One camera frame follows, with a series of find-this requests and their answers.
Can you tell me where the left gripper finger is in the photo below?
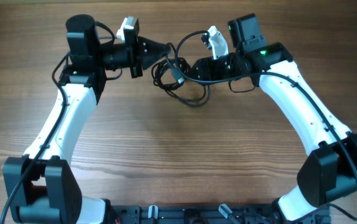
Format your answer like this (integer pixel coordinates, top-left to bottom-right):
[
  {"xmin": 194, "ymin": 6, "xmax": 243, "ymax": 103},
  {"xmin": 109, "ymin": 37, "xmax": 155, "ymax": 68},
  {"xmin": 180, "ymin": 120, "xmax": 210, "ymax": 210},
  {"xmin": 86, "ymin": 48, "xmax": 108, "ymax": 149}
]
[
  {"xmin": 140, "ymin": 51, "xmax": 169, "ymax": 70},
  {"xmin": 138, "ymin": 36, "xmax": 171, "ymax": 53}
]

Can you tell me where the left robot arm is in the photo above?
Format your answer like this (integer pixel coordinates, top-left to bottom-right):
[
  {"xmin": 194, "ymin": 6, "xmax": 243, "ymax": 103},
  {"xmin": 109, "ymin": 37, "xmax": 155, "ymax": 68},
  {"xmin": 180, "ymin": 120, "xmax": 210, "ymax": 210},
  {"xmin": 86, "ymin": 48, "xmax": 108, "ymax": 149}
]
[{"xmin": 1, "ymin": 14, "xmax": 170, "ymax": 223}]

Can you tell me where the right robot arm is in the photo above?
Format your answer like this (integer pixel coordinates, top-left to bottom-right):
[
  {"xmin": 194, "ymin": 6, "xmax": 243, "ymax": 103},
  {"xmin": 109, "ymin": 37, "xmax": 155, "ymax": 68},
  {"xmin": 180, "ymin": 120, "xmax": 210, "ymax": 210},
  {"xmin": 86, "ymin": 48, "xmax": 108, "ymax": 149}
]
[{"xmin": 186, "ymin": 14, "xmax": 357, "ymax": 223}]

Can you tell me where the right camera cable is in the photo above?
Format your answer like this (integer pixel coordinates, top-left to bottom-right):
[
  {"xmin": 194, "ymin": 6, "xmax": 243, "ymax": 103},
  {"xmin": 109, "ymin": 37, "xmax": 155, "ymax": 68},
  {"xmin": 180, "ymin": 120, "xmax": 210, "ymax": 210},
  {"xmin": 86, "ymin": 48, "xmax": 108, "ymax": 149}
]
[{"xmin": 174, "ymin": 30, "xmax": 357, "ymax": 222}]

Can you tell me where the camera cable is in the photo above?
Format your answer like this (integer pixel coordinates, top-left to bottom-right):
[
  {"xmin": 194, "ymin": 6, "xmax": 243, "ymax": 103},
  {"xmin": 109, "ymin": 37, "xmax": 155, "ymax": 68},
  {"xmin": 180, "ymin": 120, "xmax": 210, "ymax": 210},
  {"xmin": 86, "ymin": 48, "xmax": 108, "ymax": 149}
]
[
  {"xmin": 174, "ymin": 30, "xmax": 357, "ymax": 222},
  {"xmin": 0, "ymin": 49, "xmax": 73, "ymax": 224}
]

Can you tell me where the left camera cable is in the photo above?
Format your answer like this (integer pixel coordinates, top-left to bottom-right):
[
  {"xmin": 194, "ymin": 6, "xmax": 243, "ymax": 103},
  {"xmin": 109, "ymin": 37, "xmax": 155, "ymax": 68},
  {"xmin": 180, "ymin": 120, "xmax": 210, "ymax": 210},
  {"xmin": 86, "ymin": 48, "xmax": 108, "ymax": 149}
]
[{"xmin": 0, "ymin": 49, "xmax": 73, "ymax": 224}]

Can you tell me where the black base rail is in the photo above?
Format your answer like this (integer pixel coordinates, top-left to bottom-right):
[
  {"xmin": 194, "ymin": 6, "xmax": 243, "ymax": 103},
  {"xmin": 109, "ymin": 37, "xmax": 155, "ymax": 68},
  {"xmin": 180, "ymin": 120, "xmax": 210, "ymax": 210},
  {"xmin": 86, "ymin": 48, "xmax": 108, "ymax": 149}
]
[{"xmin": 109, "ymin": 203, "xmax": 332, "ymax": 224}]

